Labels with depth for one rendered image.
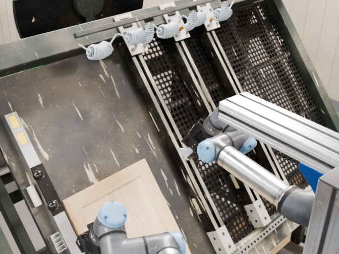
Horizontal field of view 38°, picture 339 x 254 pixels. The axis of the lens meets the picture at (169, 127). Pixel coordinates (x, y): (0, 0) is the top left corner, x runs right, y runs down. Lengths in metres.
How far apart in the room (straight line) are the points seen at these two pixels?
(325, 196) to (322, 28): 4.89
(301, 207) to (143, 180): 0.89
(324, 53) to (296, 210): 4.42
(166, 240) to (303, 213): 0.40
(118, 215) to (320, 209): 0.60
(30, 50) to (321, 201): 1.39
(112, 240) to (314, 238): 0.57
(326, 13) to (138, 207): 4.00
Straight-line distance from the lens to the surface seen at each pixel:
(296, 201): 1.45
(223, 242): 2.30
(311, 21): 5.80
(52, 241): 1.92
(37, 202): 1.91
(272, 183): 1.50
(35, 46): 2.02
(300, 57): 3.15
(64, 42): 2.08
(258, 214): 2.48
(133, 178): 2.13
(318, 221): 0.94
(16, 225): 1.96
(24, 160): 1.93
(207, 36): 2.61
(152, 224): 2.14
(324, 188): 0.90
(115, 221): 1.32
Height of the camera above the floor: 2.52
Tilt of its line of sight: 29 degrees down
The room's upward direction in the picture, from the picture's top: 2 degrees clockwise
